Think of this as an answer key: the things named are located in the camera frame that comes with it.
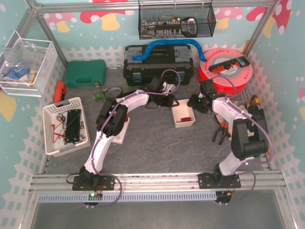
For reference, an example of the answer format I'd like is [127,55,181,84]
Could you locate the blue white cloth glove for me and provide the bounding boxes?
[4,63,31,82]

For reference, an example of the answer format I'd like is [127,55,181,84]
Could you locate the black board in basket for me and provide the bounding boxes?
[65,109,81,143]

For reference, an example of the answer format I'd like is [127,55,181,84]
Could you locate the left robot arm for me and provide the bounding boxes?
[80,77,180,187]

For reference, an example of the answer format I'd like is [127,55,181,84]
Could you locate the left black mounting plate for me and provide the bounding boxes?
[72,176,115,191]

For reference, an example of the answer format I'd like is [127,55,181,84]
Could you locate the white spring box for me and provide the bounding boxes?
[172,99,195,128]

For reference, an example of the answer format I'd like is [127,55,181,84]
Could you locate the black aluminium extrusion profile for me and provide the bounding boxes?
[121,90,136,98]

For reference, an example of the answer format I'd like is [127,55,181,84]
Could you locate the orange handled tool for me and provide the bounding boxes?
[53,81,67,103]

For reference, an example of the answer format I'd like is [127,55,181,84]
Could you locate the clear acrylic wall box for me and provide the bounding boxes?
[0,31,58,97]

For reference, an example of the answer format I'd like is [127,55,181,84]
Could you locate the red handled pliers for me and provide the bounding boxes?
[212,123,231,145]

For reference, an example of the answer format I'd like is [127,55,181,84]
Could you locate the brown tape roll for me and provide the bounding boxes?
[107,87,122,99]

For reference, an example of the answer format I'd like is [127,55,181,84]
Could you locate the black toolbox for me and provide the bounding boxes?
[123,45,194,86]

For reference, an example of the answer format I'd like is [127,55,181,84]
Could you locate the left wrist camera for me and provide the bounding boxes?
[161,82,175,94]

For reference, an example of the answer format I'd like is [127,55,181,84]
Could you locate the black mounting plate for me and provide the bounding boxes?
[72,176,115,191]
[197,173,241,189]

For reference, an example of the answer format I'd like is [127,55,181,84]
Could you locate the black work glove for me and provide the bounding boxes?
[248,105,268,132]

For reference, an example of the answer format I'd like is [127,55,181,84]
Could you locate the red filament spool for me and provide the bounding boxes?
[197,48,253,96]

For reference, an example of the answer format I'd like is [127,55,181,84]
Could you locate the black red terminal strip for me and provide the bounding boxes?
[208,56,250,73]

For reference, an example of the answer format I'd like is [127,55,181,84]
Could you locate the blue corrugated hose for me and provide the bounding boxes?
[132,39,207,62]

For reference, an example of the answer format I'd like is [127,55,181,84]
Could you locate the white perforated basket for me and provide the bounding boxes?
[43,97,91,157]

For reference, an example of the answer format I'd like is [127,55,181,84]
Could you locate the green small motor part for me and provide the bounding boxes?
[92,88,108,102]

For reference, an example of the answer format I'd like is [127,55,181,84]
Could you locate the white peg base plate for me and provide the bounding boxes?
[112,118,130,144]

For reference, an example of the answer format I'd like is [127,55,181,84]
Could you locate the black wire mesh basket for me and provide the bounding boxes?
[138,3,216,40]

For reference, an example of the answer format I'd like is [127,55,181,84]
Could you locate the grey slotted cable duct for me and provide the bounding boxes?
[39,191,217,203]

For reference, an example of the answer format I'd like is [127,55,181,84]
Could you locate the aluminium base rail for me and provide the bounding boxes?
[29,170,286,193]

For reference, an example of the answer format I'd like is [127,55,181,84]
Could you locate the white work glove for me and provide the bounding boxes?
[234,101,248,113]

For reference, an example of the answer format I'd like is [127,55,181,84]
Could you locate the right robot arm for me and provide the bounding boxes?
[187,80,269,189]

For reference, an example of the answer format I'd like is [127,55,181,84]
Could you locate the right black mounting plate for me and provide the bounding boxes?
[197,173,241,189]

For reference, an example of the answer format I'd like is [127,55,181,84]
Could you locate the green plastic case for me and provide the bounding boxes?
[64,60,107,87]

